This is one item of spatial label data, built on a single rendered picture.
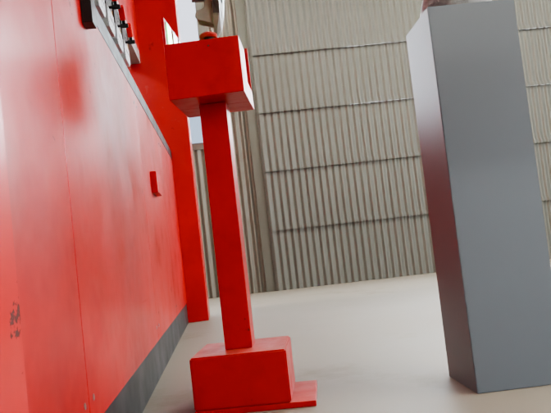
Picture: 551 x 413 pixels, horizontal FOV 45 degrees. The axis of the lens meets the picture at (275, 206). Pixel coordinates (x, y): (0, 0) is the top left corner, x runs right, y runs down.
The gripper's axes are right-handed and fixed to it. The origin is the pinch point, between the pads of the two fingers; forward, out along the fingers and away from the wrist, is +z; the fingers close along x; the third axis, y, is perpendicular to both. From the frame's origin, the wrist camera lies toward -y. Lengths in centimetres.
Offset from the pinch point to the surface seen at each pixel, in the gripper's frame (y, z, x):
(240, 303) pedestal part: -5, 62, 8
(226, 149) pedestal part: -2.4, 28.7, 8.0
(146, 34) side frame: 65, -59, -179
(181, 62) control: 6.0, 11.0, 14.9
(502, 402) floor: -55, 79, 26
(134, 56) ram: 67, -43, -166
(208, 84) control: 0.3, 16.0, 14.9
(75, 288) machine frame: 12, 55, 59
